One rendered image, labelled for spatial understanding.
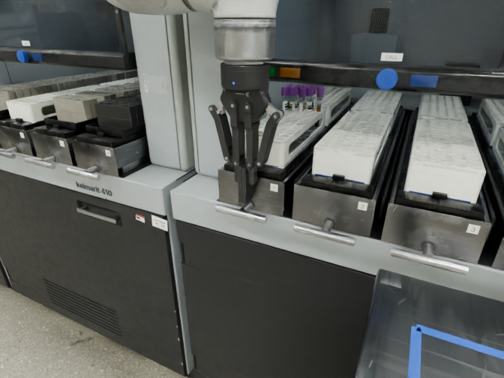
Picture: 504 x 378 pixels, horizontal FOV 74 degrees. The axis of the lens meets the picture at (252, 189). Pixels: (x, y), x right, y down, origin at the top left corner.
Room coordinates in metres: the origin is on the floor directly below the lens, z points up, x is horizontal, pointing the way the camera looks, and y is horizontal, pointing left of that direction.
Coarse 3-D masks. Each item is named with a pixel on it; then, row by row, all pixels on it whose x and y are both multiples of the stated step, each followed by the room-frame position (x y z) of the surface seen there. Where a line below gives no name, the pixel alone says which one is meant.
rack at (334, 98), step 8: (328, 88) 1.12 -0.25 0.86; (336, 88) 1.11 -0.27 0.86; (344, 88) 1.11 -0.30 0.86; (328, 96) 0.99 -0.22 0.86; (336, 96) 1.00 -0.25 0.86; (344, 96) 1.02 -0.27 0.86; (328, 104) 0.88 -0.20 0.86; (336, 104) 0.92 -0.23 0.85; (344, 104) 1.05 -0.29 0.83; (328, 112) 0.86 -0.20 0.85; (336, 112) 0.94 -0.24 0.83; (328, 120) 0.86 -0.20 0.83
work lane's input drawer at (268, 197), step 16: (304, 160) 0.63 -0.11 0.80; (224, 176) 0.58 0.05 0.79; (272, 176) 0.54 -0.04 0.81; (288, 176) 0.56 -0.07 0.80; (224, 192) 0.58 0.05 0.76; (256, 192) 0.55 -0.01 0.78; (272, 192) 0.54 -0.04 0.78; (288, 192) 0.55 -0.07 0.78; (224, 208) 0.53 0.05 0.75; (240, 208) 0.53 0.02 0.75; (256, 208) 0.55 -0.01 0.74; (272, 208) 0.54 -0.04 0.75
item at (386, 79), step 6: (384, 72) 0.52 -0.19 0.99; (390, 72) 0.51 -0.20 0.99; (396, 72) 0.52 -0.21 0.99; (378, 78) 0.52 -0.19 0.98; (384, 78) 0.52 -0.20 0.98; (390, 78) 0.51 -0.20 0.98; (396, 78) 0.51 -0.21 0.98; (378, 84) 0.52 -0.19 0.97; (384, 84) 0.52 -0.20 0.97; (390, 84) 0.51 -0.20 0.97
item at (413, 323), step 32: (384, 288) 0.25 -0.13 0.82; (416, 288) 0.25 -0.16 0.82; (448, 288) 0.25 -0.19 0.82; (384, 320) 0.21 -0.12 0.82; (416, 320) 0.21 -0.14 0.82; (448, 320) 0.21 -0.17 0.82; (480, 320) 0.21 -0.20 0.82; (384, 352) 0.18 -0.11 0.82; (416, 352) 0.18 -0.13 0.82; (448, 352) 0.18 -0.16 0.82; (480, 352) 0.18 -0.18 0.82
